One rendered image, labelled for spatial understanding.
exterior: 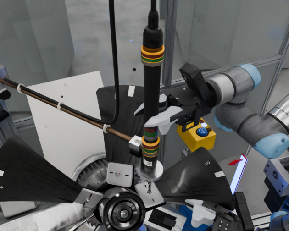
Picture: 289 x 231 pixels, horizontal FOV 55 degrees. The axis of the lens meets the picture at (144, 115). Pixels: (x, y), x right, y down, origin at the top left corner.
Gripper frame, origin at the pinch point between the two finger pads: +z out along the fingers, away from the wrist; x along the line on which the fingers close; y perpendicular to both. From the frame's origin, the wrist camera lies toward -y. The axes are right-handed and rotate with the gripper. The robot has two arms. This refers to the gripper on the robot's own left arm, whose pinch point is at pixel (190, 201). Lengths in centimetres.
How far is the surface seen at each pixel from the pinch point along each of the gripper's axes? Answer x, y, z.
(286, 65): 139, -289, -16
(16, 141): -27, 18, 39
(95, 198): -6.6, 14.3, 22.4
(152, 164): -17.0, 3.3, 9.9
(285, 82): 146, -263, -20
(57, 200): -6.5, 19.7, 31.6
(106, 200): -9.2, 14.3, 18.2
